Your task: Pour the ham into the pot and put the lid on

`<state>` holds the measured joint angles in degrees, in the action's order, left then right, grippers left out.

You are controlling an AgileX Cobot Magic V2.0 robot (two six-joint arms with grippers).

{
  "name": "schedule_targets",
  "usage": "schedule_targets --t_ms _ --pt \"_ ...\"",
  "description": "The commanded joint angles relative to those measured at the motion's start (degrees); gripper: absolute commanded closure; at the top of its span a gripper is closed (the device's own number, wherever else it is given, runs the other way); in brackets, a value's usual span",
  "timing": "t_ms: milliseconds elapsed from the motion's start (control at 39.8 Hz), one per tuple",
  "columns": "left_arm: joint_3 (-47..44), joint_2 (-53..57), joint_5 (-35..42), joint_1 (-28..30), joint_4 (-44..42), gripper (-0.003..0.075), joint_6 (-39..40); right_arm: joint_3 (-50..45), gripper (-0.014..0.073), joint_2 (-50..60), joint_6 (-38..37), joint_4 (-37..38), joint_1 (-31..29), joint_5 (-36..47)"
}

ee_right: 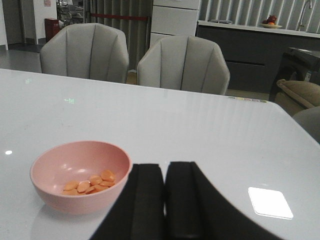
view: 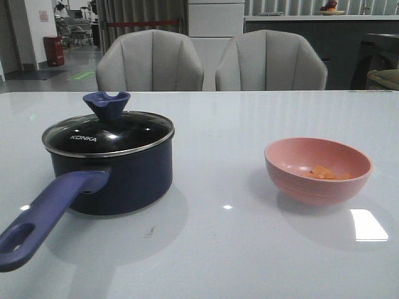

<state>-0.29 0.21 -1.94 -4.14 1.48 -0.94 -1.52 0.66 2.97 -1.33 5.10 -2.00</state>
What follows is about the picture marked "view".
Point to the glass lid blue knob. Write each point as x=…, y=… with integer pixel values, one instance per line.
x=109, y=131

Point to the pink bowl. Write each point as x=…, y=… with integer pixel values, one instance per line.
x=287, y=159

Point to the orange ham slices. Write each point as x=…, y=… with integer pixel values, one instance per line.
x=321, y=172

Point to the left beige chair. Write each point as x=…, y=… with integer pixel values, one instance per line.
x=151, y=61

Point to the beige chair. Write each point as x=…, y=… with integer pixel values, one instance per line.
x=151, y=61
x=269, y=60

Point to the dark blue saucepan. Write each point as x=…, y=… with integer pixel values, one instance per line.
x=94, y=186

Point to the right beige chair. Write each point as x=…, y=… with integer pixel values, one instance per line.
x=269, y=60

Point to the white drawer cabinet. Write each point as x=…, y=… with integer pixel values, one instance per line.
x=211, y=24

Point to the red barrier belt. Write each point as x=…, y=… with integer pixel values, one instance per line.
x=143, y=24

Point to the red trash bin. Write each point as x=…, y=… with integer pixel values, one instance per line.
x=54, y=50

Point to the fruit plate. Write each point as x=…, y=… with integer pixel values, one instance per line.
x=330, y=9

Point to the olive cushion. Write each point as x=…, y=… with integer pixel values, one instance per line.
x=383, y=79

